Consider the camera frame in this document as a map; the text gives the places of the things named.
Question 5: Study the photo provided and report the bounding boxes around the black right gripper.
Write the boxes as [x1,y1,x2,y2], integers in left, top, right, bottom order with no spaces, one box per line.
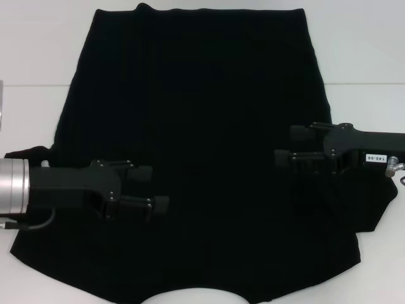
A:
[274,122,405,175]

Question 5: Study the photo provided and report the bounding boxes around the black t-shirt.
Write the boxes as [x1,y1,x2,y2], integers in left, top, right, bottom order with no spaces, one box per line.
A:
[4,2,399,304]

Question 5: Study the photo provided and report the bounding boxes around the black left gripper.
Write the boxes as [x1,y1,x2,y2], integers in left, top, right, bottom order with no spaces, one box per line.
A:
[28,160,170,223]

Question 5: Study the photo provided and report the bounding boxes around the silver right cable connector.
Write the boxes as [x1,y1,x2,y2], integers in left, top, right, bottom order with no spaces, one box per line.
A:
[385,155,405,177]

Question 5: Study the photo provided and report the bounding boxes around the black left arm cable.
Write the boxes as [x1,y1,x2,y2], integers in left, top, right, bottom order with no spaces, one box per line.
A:
[0,207,56,231]

